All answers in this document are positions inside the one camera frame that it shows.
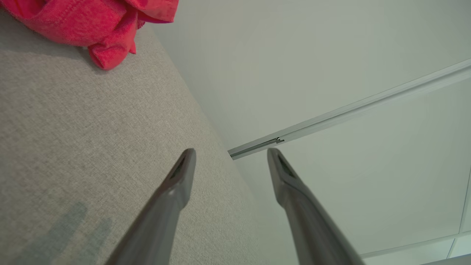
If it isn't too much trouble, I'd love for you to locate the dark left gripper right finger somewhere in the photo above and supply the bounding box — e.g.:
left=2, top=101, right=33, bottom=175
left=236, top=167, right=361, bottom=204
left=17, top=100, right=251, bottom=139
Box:
left=267, top=148, right=365, bottom=265

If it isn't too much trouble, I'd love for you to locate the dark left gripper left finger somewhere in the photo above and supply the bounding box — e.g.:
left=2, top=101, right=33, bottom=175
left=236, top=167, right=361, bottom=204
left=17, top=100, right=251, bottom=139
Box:
left=104, top=148, right=196, bottom=265

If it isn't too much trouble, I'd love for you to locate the grey aluminium wall rail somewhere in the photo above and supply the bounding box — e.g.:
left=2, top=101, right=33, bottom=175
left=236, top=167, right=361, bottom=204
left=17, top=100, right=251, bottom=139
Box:
left=227, top=59, right=471, bottom=160

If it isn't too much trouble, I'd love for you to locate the red Bulls basketball jersey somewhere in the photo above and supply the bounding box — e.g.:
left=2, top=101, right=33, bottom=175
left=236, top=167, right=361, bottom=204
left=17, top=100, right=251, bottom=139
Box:
left=0, top=0, right=180, bottom=70

